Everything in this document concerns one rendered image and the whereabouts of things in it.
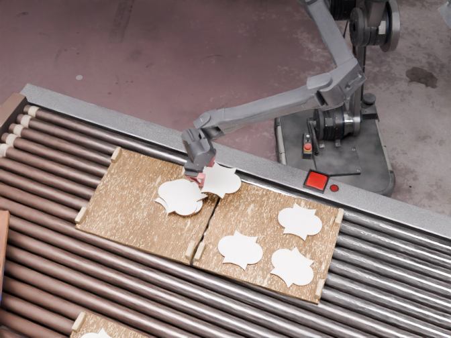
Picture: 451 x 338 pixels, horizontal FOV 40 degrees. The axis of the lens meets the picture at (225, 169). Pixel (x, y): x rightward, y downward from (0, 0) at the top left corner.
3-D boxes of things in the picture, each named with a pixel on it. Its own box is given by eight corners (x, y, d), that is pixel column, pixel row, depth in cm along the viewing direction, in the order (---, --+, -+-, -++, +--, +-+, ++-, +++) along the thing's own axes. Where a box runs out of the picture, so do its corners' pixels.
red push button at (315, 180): (310, 173, 217) (311, 171, 216) (327, 178, 215) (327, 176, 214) (305, 186, 213) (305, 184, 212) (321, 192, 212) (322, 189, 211)
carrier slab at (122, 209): (119, 150, 224) (119, 147, 222) (225, 180, 215) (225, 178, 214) (74, 229, 205) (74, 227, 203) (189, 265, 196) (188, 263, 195)
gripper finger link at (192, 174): (216, 176, 199) (210, 157, 192) (208, 192, 195) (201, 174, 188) (197, 173, 202) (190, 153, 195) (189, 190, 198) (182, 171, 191)
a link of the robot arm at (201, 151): (221, 126, 190) (207, 110, 184) (235, 149, 182) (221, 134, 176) (190, 149, 192) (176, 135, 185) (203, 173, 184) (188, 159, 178)
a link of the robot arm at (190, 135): (194, 122, 186) (177, 130, 186) (202, 136, 182) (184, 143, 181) (200, 137, 192) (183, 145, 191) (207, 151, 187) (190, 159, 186)
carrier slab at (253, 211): (228, 180, 215) (228, 178, 214) (343, 212, 206) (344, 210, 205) (192, 266, 196) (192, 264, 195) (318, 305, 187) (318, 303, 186)
